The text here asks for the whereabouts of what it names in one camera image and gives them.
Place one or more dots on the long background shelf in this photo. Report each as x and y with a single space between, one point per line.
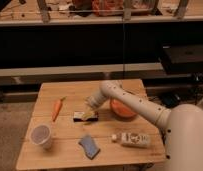
87 12

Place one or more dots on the orange bowl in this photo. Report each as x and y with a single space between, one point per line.
121 109

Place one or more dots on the wooden table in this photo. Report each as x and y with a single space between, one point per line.
65 151

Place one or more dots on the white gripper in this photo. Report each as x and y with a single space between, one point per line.
94 101

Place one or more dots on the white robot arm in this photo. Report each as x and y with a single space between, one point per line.
183 125

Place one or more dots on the white plastic bottle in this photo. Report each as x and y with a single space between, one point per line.
132 139

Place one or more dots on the orange carrot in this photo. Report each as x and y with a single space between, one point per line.
57 107

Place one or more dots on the black box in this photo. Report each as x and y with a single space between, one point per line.
182 59

